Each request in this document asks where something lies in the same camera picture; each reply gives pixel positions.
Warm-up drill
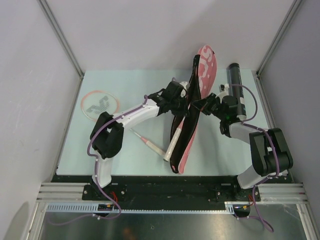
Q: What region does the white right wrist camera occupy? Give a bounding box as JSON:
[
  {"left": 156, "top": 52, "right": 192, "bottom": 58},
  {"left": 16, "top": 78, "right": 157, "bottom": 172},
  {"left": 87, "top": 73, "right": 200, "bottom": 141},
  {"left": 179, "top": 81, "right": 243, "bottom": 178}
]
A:
[{"left": 217, "top": 83, "right": 230, "bottom": 100}]

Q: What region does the right aluminium frame post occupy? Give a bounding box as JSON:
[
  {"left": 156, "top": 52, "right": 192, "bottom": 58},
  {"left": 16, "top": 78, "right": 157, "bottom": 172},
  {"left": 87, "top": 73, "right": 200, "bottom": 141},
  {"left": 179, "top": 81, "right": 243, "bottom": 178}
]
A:
[{"left": 255, "top": 0, "right": 305, "bottom": 77}]

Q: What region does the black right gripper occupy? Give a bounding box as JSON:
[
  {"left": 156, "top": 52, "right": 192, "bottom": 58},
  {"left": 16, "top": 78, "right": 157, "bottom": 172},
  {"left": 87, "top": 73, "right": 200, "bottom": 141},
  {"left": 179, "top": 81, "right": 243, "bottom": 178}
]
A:
[{"left": 191, "top": 92, "right": 226, "bottom": 121}]

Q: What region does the grey slotted cable duct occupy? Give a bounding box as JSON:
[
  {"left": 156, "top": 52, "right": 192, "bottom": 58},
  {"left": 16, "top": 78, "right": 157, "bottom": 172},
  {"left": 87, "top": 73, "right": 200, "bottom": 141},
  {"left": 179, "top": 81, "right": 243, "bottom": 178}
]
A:
[{"left": 46, "top": 202, "right": 235, "bottom": 214}]

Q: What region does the black shuttlecock tube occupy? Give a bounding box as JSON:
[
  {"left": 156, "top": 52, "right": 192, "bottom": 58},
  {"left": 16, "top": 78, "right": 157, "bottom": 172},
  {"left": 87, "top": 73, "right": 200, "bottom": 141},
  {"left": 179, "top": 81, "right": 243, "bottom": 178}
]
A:
[{"left": 226, "top": 63, "right": 247, "bottom": 121}]

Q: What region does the pink racket bag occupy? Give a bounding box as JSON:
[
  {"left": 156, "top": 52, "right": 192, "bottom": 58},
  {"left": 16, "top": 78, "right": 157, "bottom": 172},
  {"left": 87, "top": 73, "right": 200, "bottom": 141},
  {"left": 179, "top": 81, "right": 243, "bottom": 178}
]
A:
[{"left": 169, "top": 44, "right": 218, "bottom": 174}]

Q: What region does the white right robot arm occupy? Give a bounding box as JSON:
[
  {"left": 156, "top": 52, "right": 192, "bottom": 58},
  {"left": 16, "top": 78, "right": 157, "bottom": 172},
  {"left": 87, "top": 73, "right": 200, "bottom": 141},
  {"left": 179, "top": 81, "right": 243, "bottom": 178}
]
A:
[{"left": 191, "top": 93, "right": 294, "bottom": 201}]

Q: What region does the pink racket head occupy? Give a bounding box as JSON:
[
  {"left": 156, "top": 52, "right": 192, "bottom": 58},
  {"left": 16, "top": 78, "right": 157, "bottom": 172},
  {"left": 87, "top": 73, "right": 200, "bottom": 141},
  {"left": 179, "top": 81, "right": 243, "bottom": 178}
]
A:
[{"left": 80, "top": 90, "right": 120, "bottom": 122}]

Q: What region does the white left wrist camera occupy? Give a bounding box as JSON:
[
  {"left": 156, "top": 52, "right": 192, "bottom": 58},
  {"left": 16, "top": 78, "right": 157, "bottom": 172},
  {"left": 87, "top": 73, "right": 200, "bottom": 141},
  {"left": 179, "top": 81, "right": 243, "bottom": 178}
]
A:
[{"left": 179, "top": 81, "right": 189, "bottom": 98}]

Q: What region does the left aluminium frame post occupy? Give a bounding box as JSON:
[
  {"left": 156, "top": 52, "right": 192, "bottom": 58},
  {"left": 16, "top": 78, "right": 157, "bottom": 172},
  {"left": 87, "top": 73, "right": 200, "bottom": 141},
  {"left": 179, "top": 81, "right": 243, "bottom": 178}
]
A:
[{"left": 36, "top": 0, "right": 85, "bottom": 80}]

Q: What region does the aluminium frame post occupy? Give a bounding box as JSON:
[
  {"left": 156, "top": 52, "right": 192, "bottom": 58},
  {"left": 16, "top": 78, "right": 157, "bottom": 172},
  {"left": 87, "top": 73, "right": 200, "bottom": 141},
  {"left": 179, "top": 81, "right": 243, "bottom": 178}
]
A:
[
  {"left": 255, "top": 0, "right": 305, "bottom": 77},
  {"left": 36, "top": 0, "right": 85, "bottom": 80}
]

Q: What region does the aluminium base extrusion rail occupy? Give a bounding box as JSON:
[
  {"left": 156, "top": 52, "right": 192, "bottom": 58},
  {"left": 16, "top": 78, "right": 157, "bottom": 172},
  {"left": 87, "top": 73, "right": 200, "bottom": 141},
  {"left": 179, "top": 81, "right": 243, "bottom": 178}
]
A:
[{"left": 36, "top": 182, "right": 86, "bottom": 203}]

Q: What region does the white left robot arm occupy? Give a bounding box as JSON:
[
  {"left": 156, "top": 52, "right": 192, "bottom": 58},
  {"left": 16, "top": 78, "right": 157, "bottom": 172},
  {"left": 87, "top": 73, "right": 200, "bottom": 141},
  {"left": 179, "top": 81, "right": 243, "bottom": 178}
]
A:
[{"left": 87, "top": 80, "right": 189, "bottom": 200}]

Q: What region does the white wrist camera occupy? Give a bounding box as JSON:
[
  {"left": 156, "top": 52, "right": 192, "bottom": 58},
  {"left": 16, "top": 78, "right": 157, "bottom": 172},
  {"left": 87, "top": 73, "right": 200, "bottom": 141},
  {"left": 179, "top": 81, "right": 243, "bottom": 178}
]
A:
[
  {"left": 217, "top": 83, "right": 230, "bottom": 100},
  {"left": 179, "top": 81, "right": 189, "bottom": 98}
]

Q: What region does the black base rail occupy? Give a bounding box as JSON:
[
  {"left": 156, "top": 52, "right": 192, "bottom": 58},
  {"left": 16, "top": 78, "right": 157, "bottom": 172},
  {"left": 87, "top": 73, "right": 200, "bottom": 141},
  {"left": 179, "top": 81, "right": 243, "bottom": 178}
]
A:
[{"left": 51, "top": 174, "right": 293, "bottom": 213}]

